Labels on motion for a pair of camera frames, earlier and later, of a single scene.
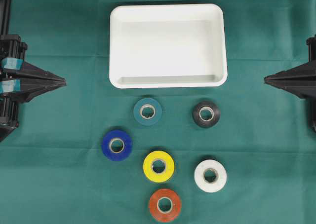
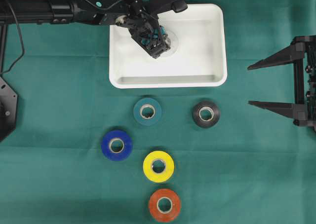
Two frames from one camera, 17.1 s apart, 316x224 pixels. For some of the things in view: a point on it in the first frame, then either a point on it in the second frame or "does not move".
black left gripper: (19, 77) to (145, 29)
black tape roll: (209, 105) does not move
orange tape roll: (175, 202) does not move
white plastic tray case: (167, 45) does not move
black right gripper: (300, 80) to (302, 51)
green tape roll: (152, 103) does not move
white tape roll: (199, 176) to (171, 39)
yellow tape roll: (156, 177) does not move
